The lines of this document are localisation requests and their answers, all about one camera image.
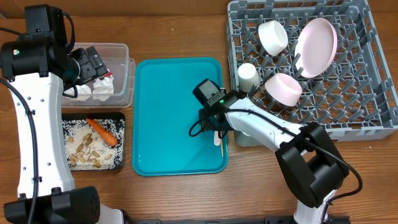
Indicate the orange carrot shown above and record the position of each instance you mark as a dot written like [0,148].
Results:
[105,135]

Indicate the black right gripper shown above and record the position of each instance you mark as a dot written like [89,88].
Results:
[207,119]

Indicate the wooden chopstick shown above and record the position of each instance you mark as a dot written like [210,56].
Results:
[221,143]

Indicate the clear plastic bin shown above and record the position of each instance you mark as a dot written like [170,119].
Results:
[116,58]

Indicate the white plastic fork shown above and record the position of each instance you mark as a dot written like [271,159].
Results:
[217,140]

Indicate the black plastic tray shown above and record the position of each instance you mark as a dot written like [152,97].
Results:
[119,118]

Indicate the white bowl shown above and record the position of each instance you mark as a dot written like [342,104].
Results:
[273,37]

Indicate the rice and peanut leftovers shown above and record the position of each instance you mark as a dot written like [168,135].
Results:
[90,149]

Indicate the small pink bowl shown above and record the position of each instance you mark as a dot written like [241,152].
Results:
[284,89]

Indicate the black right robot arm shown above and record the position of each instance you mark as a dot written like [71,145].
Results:
[312,166]

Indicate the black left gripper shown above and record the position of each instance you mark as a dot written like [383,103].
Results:
[94,66]

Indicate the pink plate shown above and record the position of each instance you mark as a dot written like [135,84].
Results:
[317,45]

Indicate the white tissue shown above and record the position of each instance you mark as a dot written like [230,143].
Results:
[103,87]
[83,93]

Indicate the grey dishwasher rack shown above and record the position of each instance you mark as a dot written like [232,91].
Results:
[354,99]

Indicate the teal plastic tray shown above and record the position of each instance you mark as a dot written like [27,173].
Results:
[165,111]

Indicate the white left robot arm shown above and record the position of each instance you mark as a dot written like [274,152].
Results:
[38,68]

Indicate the white plastic cup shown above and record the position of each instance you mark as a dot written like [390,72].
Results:
[248,77]

